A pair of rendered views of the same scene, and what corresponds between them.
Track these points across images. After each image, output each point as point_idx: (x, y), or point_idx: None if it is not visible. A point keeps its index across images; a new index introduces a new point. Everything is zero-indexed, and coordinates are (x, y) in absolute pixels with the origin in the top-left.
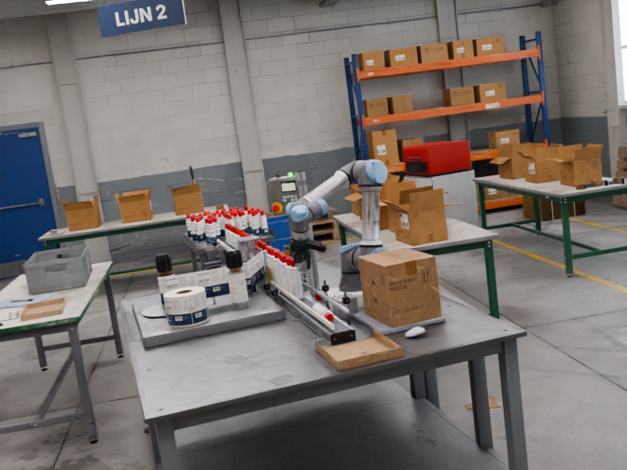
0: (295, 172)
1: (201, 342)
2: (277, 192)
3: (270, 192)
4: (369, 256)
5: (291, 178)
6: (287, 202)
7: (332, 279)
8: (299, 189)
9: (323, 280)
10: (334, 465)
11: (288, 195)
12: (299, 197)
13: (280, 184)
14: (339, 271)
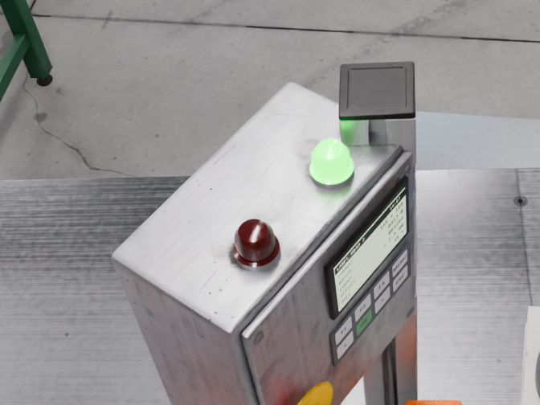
0: (374, 116)
1: None
2: (305, 346)
3: (250, 392)
4: None
5: (384, 183)
6: (357, 339)
7: (140, 359)
8: (415, 211)
9: (116, 394)
10: None
11: (366, 296)
12: (412, 251)
13: (321, 282)
14: (34, 297)
